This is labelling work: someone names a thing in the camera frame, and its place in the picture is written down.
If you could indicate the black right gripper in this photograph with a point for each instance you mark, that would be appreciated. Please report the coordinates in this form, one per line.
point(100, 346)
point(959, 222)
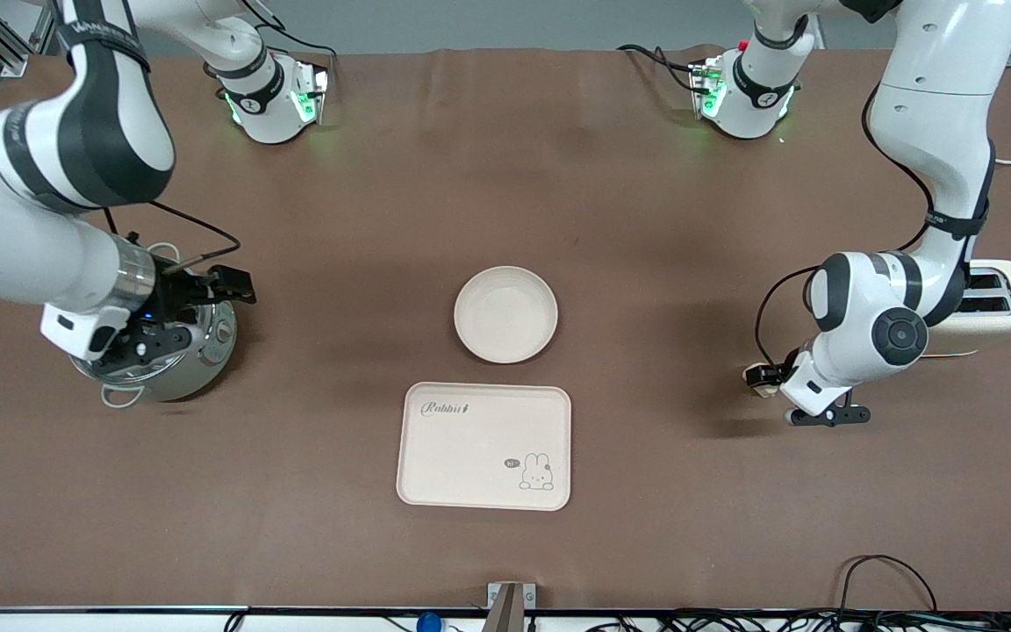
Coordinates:
point(182, 294)

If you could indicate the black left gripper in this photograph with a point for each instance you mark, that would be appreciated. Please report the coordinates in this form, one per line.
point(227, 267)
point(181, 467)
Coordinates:
point(785, 367)

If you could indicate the round cream plate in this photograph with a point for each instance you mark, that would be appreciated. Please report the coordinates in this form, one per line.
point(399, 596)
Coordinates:
point(505, 314)

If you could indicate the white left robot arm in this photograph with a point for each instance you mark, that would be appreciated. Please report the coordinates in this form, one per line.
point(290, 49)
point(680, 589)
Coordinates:
point(935, 88)

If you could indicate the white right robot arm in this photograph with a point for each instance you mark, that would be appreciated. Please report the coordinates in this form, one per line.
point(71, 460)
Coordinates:
point(75, 132)

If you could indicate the cream rabbit print tray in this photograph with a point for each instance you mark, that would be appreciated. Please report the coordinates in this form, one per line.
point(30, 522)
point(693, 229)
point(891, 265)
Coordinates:
point(470, 456)

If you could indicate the silver electric cooking pot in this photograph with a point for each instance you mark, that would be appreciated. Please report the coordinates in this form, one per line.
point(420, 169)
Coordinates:
point(207, 373)

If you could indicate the cream two-slot toaster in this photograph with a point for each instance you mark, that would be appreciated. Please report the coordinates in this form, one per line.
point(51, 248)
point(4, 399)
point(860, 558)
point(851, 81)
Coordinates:
point(1010, 307)

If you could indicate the brown table mat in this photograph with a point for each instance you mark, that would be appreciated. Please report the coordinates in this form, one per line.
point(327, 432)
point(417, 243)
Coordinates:
point(505, 193)

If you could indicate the blue round knob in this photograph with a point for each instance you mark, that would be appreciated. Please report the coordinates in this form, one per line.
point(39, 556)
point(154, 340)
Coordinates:
point(428, 623)

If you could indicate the grey metal table bracket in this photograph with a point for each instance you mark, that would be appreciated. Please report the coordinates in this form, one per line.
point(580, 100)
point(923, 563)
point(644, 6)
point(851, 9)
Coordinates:
point(511, 601)

